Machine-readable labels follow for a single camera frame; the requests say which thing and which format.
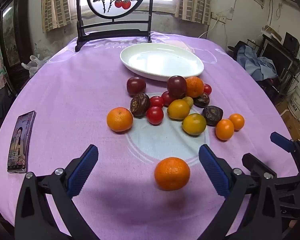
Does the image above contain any white wall socket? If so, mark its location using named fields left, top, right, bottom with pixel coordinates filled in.
left=211, top=12, right=228, bottom=24

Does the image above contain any yellow-green mandarin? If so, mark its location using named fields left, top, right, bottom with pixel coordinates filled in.
left=182, top=113, right=207, bottom=136
left=167, top=99, right=190, bottom=120

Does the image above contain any white cable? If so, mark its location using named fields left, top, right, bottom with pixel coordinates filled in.
left=199, top=17, right=219, bottom=39

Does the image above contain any large orange mandarin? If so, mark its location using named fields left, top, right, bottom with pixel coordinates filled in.
left=106, top=107, right=134, bottom=132
left=185, top=76, right=205, bottom=98
left=154, top=157, right=191, bottom=192

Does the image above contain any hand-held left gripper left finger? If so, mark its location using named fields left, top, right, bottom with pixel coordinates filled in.
left=14, top=144, right=100, bottom=240

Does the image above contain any white plastic bag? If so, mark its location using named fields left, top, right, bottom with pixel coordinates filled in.
left=21, top=54, right=52, bottom=78

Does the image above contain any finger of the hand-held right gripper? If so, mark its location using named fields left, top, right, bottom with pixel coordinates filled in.
left=270, top=132, right=300, bottom=163
left=242, top=152, right=278, bottom=178

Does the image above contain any smartphone with lit screen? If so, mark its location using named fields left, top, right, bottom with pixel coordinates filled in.
left=7, top=110, right=37, bottom=174

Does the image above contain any checked beige curtain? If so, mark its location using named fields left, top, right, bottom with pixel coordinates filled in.
left=42, top=0, right=72, bottom=33
left=174, top=0, right=212, bottom=26

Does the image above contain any smooth dark red passion fruit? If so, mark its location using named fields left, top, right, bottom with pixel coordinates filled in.
left=167, top=75, right=187, bottom=98
left=126, top=77, right=147, bottom=97

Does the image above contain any wrinkled brown passion fruit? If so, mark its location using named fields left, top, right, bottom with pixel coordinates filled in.
left=201, top=105, right=224, bottom=127
left=130, top=93, right=151, bottom=118
left=193, top=92, right=210, bottom=108

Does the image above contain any black monitor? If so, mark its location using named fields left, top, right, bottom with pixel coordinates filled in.
left=261, top=41, right=294, bottom=78

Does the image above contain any white oval plate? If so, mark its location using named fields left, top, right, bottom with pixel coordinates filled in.
left=120, top=43, right=205, bottom=82

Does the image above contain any purple printed tablecloth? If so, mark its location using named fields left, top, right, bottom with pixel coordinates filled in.
left=0, top=31, right=300, bottom=240

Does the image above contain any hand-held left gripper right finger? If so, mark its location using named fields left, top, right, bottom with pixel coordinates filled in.
left=199, top=144, right=288, bottom=240

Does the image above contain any black framed round painted screen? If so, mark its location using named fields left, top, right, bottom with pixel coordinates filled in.
left=75, top=0, right=155, bottom=53

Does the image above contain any small orange mandarin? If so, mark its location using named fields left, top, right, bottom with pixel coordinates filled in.
left=215, top=119, right=235, bottom=141
left=228, top=113, right=245, bottom=131

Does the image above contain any dark wooden cabinet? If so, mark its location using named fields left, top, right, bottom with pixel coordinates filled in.
left=0, top=0, right=32, bottom=100

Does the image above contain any blue clothing pile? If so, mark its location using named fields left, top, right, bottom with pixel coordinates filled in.
left=236, top=44, right=278, bottom=82

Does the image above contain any black speaker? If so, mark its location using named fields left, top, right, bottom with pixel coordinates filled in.
left=283, top=32, right=300, bottom=55

